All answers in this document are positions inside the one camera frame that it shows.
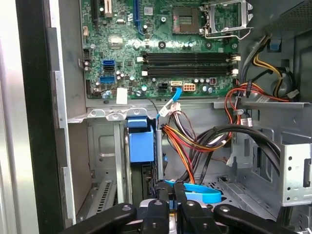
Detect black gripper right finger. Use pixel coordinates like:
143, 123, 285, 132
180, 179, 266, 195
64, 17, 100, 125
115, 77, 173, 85
174, 182, 300, 234

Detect grey metal drive cage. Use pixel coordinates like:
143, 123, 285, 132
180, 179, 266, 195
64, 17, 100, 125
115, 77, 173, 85
229, 126, 312, 208

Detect red orange wire bundle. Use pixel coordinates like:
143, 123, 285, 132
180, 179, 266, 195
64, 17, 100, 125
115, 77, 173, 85
224, 81, 291, 127

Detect locking lever wire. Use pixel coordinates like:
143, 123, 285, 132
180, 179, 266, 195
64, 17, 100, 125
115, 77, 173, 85
204, 27, 254, 41

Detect grey metal disk bay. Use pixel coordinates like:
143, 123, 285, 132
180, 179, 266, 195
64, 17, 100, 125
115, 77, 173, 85
86, 107, 166, 213

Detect CPU socket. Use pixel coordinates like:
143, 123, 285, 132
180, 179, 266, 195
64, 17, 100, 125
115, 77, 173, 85
172, 5, 200, 35

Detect black expansion slot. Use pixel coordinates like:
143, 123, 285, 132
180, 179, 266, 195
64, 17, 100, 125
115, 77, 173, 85
91, 0, 100, 28

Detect blue SATA wire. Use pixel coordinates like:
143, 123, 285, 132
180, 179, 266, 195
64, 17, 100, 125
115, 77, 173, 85
156, 86, 222, 204

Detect hard disk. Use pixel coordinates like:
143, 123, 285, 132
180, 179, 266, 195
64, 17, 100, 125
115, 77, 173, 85
124, 116, 159, 205

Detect black open PC case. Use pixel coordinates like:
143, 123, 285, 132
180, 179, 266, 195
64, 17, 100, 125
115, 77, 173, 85
14, 0, 312, 234

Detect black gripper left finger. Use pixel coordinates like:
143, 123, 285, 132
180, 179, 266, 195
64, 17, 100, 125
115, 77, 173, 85
60, 180, 170, 234

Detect metal socket cover frame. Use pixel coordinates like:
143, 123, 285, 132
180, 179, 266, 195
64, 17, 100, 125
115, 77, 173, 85
205, 0, 254, 34

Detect RAM slot white clips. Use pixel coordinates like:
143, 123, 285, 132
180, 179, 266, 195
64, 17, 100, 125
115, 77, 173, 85
136, 57, 241, 65
141, 70, 241, 78

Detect blue plastic cable clip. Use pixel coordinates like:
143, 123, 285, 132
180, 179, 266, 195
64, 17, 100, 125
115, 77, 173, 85
268, 39, 282, 52

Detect blue expansion slot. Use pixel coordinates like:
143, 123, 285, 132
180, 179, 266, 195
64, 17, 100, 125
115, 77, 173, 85
133, 0, 145, 35

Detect purple white wire bundle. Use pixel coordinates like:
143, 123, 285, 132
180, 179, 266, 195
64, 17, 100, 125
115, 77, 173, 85
168, 102, 198, 147

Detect white paper sticker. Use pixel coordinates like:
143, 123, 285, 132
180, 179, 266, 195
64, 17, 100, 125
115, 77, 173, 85
116, 87, 128, 105

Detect beige short expansion slot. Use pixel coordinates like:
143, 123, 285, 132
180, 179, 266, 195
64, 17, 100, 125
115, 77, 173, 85
104, 0, 113, 18

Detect black thick cable bundle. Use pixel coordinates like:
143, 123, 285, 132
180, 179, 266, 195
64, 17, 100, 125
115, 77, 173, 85
187, 123, 281, 186

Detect yellow black wire bundle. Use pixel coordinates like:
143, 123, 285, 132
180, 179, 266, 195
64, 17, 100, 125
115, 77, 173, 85
240, 34, 300, 99

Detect green motherboard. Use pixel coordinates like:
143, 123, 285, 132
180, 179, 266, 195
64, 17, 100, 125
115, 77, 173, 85
81, 0, 241, 99

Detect grey power supply unit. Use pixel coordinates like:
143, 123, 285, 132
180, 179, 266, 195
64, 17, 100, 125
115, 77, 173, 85
243, 0, 312, 39

